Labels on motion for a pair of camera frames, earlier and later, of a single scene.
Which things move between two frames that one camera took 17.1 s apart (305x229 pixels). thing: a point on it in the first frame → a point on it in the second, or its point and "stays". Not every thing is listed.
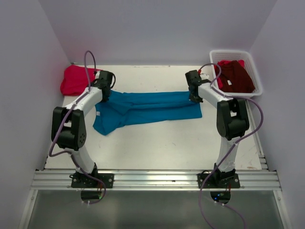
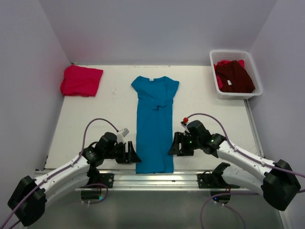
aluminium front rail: [157, 180] stays
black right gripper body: [194, 96] → [182, 144]
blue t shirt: [123, 107] → [154, 146]
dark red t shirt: [234, 78] stays
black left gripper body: [106, 96] → [125, 152]
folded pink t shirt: [75, 81] stays
